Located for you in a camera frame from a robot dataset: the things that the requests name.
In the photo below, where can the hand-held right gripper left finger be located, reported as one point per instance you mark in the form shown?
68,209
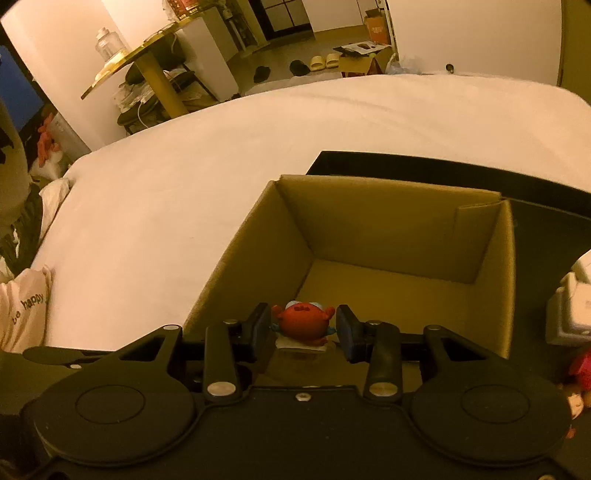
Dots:
264,330

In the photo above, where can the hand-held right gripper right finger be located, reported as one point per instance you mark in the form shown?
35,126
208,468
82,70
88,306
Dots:
344,330

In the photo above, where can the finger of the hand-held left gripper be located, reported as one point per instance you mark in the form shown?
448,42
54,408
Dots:
55,356

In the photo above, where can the red round toy figure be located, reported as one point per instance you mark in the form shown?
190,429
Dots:
302,325

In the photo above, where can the brown cardboard box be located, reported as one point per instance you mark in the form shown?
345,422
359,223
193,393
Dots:
258,258

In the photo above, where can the large white toy block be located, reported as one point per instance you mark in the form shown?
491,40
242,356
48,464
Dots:
570,314

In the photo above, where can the person's white printed shirt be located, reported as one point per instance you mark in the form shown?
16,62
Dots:
23,309

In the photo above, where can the white pillow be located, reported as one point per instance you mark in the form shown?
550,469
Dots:
53,203

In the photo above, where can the orange plush toy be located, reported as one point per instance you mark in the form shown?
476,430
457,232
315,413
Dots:
46,138

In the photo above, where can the black flat tray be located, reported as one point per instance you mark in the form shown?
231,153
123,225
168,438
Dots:
540,230

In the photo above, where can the white oval floor mat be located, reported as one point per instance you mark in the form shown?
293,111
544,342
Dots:
268,86

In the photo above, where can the black shoe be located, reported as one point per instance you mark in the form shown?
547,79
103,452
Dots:
262,74
300,68

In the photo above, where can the black chair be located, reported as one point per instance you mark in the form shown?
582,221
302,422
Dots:
184,83

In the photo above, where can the open cardboard box with papers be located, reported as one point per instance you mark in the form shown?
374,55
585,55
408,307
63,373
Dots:
358,64

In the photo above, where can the blue screen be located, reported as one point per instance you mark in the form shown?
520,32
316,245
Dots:
18,92

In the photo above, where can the gold round table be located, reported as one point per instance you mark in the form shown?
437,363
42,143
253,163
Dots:
161,83

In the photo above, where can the clear plastic bag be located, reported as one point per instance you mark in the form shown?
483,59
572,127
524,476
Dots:
400,64

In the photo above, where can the white narrow cabinet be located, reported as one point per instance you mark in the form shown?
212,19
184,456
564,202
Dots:
212,55

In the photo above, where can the orange cardboard box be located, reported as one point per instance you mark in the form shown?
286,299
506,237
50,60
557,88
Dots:
377,27

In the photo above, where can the white kitchen cabinet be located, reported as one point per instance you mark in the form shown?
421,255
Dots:
334,16

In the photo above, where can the clear glass jar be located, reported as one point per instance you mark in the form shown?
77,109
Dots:
108,44

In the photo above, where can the red canister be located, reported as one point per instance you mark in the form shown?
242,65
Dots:
184,7

